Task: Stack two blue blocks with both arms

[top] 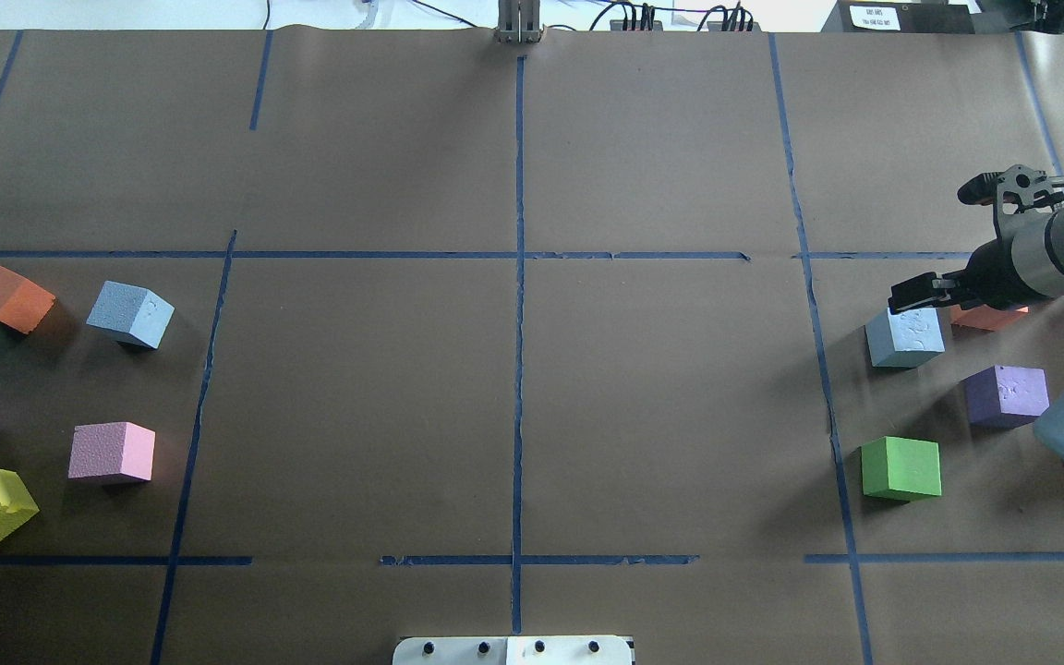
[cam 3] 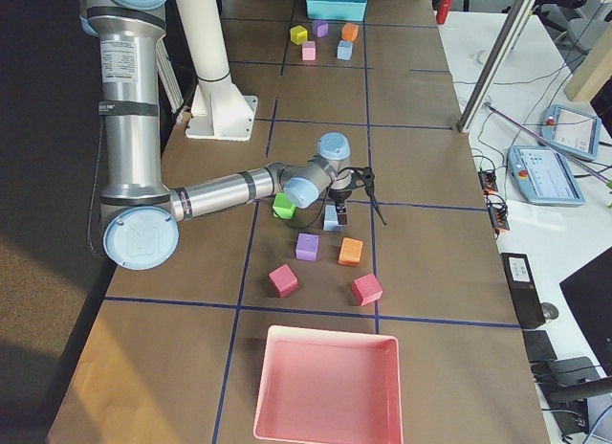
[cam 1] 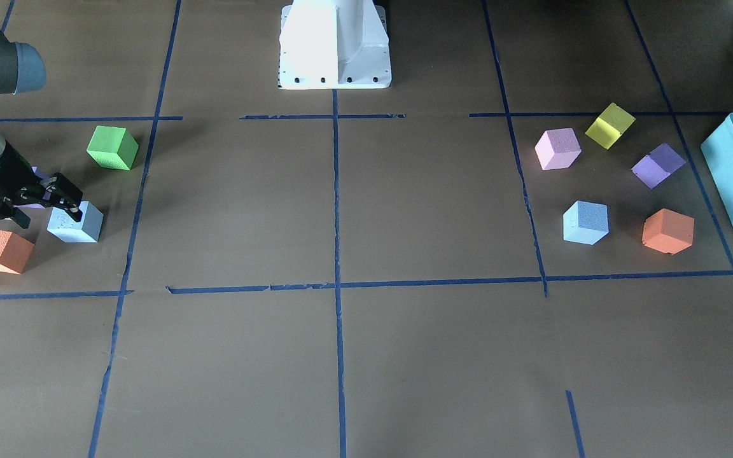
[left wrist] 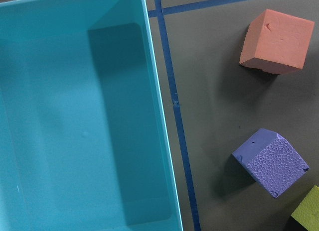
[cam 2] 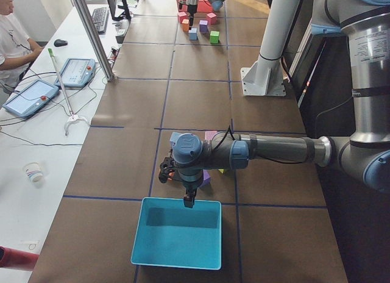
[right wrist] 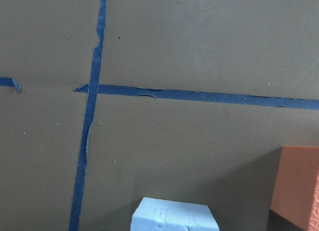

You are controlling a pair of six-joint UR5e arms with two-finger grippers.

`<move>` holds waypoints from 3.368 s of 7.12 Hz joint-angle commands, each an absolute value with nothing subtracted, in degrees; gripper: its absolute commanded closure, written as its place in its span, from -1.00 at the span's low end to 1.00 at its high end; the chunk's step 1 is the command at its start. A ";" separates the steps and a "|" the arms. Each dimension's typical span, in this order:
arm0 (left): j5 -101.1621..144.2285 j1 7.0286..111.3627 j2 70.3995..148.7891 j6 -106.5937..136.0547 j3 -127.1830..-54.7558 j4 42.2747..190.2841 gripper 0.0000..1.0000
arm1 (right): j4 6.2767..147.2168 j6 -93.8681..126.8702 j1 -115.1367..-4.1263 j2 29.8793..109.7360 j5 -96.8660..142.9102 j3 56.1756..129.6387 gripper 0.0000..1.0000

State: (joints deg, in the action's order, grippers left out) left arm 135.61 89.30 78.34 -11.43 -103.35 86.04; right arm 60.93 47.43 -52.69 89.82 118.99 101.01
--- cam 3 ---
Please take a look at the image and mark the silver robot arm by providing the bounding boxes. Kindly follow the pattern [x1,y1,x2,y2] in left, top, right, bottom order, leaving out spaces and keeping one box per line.
[79,0,356,270]

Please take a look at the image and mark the purple foam block right side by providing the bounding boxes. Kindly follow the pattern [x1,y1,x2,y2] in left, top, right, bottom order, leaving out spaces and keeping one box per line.
[295,233,319,261]

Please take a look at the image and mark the dark pink block far right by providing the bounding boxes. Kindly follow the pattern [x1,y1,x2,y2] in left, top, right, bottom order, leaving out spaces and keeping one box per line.
[351,274,383,306]

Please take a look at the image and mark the light pink foam block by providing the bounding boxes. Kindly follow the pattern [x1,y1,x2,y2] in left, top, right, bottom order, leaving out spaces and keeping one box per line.
[301,41,317,61]

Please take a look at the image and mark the light blue foam block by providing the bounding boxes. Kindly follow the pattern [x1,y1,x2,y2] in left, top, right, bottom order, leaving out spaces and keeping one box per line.
[322,205,342,232]

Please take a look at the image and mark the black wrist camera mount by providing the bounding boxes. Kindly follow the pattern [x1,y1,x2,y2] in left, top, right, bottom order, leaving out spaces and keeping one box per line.
[352,166,387,226]

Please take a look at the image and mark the green foam block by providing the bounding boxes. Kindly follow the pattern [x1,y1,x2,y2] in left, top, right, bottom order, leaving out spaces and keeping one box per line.
[272,192,296,220]

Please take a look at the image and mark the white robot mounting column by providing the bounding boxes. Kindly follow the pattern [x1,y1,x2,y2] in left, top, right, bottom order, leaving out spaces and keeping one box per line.
[176,0,258,142]

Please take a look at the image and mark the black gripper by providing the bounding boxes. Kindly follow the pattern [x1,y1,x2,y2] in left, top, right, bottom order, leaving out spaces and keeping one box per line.
[331,189,352,226]

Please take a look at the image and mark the light blue block left side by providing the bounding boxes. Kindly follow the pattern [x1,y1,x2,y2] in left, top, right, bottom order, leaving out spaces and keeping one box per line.
[337,40,354,61]

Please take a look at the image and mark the orange foam block left side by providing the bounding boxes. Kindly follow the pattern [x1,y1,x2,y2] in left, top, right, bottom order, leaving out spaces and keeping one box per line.
[341,23,360,42]

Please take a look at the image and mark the orange foam block right side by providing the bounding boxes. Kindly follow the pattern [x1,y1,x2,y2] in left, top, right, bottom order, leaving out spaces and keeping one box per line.
[338,237,363,266]

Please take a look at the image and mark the purple foam block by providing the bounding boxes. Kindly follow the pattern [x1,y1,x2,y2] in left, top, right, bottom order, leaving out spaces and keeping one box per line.
[295,233,319,261]
[312,19,329,38]

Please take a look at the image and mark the near teach pendant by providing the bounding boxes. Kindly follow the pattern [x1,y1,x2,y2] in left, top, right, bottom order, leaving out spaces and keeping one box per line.
[507,145,585,207]

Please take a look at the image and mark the orange foam block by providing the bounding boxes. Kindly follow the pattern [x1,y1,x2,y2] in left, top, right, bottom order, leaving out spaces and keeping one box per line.
[341,23,360,42]
[338,237,363,266]

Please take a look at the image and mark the red fire extinguisher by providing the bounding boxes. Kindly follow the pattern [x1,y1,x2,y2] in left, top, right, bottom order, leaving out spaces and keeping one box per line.
[436,0,453,25]

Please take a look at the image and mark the dark pink block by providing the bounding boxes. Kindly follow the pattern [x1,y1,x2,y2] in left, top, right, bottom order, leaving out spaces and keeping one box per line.
[268,264,299,298]
[351,274,383,306]

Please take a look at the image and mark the black power adapter box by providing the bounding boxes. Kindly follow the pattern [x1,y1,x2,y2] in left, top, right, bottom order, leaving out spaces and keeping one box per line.
[500,253,545,329]

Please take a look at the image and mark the purple foam block left side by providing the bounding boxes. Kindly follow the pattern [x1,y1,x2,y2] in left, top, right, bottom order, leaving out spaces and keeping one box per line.
[312,19,329,38]

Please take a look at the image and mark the pink plastic tray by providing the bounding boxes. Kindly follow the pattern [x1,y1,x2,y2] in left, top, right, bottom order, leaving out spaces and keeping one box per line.
[253,325,404,443]

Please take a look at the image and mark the teal plastic bin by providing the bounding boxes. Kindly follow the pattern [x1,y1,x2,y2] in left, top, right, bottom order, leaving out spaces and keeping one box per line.
[306,0,367,22]

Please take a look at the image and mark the aluminium frame post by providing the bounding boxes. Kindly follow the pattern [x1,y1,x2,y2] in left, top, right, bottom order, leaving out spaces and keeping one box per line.
[457,0,536,134]

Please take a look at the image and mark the yellow foam block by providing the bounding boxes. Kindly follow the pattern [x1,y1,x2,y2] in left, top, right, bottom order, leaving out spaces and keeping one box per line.
[290,25,308,46]

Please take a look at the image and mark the dark pink block near right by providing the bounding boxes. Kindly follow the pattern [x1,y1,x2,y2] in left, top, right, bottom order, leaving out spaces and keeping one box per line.
[268,264,299,298]

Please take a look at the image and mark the black monitor corner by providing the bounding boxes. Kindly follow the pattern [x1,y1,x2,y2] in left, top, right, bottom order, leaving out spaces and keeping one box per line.
[560,252,611,373]

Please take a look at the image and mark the far teach pendant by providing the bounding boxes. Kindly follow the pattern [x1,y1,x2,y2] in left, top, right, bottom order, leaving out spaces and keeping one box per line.
[540,104,602,162]

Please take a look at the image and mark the teach pendant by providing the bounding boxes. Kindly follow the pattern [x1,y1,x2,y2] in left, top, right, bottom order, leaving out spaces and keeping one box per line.
[540,104,602,162]
[507,145,585,207]

